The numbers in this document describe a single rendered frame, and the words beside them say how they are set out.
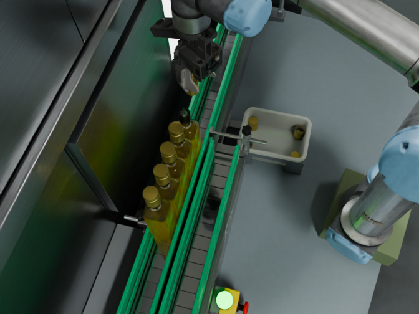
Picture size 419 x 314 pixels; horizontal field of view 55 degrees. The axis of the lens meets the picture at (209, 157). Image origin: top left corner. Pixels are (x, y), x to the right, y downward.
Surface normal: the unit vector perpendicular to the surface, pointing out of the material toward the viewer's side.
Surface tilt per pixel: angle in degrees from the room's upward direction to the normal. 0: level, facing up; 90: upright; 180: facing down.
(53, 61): 90
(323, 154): 0
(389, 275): 0
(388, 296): 0
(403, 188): 85
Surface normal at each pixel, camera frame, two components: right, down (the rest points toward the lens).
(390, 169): -0.64, 0.64
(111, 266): -0.04, -0.49
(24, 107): 0.97, 0.21
